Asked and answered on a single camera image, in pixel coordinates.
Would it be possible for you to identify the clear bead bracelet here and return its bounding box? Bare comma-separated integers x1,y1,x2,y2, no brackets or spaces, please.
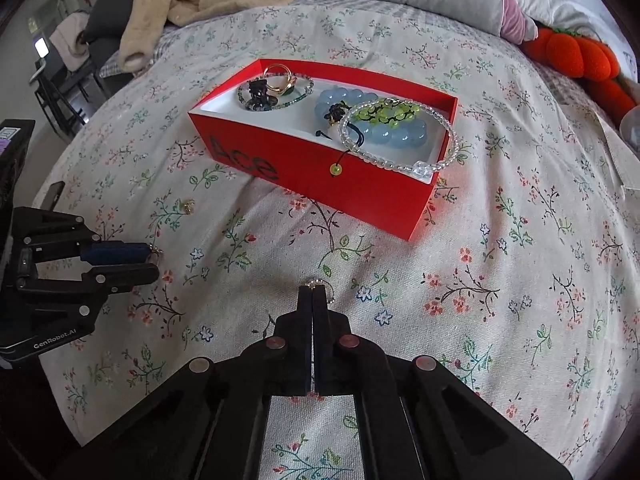
338,101,460,177

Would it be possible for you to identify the thin green bead bracelet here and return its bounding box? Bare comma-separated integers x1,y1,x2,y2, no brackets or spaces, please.
237,74,315,114

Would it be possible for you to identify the light blue bead bracelet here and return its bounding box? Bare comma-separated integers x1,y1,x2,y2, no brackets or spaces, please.
314,87,429,149

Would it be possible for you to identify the red cardboard box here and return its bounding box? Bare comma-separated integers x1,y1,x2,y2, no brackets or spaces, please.
188,58,459,242

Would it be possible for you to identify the gold ring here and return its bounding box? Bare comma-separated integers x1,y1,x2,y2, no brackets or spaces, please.
262,64,297,97

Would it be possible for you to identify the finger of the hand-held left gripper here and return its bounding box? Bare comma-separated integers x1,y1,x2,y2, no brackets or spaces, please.
19,263,161,312
12,207,154,265

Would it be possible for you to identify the dark grey cushion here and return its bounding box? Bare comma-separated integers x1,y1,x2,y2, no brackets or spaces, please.
81,0,137,52

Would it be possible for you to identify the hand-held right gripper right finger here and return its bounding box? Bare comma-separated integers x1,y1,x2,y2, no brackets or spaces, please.
313,287,574,480

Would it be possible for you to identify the orange plush pumpkin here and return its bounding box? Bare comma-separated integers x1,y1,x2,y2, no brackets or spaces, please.
522,27,639,127

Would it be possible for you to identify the pink striped pillow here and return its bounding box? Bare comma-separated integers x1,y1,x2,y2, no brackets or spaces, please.
494,0,542,44

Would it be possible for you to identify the pink white clothing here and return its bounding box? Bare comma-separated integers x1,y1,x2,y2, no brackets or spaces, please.
50,12,97,72

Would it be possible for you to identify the black chair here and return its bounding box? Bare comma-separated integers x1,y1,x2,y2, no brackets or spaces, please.
34,55,110,132

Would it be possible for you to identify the small silver ring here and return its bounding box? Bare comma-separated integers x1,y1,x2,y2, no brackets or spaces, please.
306,279,335,304

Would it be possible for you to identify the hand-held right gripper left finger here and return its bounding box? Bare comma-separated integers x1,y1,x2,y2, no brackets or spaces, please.
50,286,314,480

